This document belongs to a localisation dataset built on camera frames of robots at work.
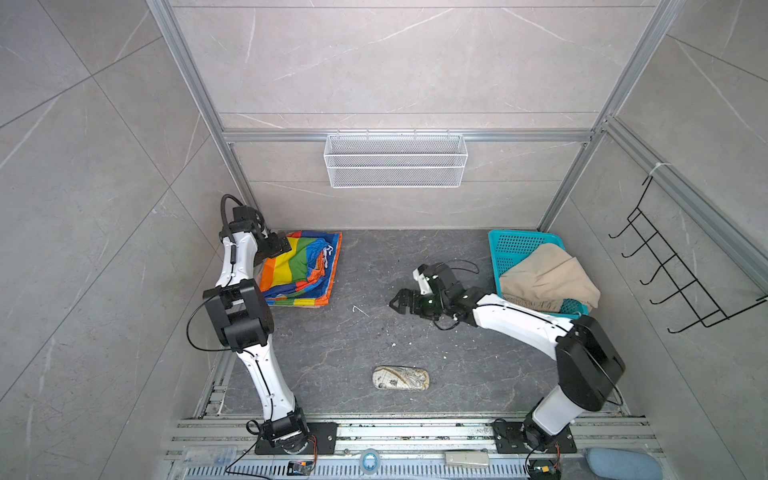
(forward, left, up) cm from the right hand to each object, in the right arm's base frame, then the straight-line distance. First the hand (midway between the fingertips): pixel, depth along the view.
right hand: (402, 303), depth 85 cm
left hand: (+21, +40, +4) cm, 46 cm away
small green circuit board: (-37, +26, -12) cm, 47 cm away
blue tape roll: (-37, +9, -11) cm, 39 cm away
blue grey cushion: (-39, -51, -12) cm, 65 cm away
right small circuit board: (-39, -33, -13) cm, 53 cm away
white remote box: (-37, -13, -8) cm, 40 cm away
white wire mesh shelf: (+45, +1, +18) cm, 49 cm away
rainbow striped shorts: (+14, +33, -5) cm, 36 cm away
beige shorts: (+11, -48, -5) cm, 49 cm away
